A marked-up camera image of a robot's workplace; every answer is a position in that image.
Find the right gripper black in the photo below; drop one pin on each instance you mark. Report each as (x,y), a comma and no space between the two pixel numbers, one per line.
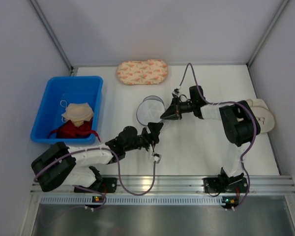
(177,110)

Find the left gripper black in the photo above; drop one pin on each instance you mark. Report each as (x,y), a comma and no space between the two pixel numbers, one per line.
(149,137)

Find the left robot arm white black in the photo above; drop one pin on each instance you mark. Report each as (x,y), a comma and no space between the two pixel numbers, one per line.
(62,165)

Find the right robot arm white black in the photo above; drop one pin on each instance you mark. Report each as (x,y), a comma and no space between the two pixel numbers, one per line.
(240,126)

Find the floral patterned laundry bag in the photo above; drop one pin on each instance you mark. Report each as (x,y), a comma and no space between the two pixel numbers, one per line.
(147,72)

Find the beige bra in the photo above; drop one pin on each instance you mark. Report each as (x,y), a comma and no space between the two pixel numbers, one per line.
(76,112)

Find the red bra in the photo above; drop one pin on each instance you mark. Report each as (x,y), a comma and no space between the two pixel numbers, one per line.
(69,131)

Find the blue plastic bin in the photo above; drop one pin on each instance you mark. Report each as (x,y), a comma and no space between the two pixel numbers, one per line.
(60,92)

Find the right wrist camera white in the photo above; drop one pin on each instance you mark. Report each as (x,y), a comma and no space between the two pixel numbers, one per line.
(176,92)

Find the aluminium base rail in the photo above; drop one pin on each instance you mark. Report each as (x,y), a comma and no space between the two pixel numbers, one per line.
(166,190)

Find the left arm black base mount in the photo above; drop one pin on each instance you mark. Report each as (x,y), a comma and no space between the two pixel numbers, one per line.
(104,185)

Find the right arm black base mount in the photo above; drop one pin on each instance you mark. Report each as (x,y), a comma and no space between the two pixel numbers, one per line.
(222,184)

